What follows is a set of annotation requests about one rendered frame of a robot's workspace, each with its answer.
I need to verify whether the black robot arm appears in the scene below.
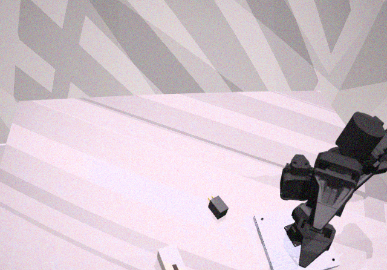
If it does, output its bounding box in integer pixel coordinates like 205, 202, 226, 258
279, 112, 387, 247

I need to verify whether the black two-prong plug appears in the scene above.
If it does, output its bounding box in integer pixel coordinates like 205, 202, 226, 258
208, 196, 229, 219

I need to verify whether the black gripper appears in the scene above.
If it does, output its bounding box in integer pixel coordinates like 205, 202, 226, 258
294, 151, 363, 268

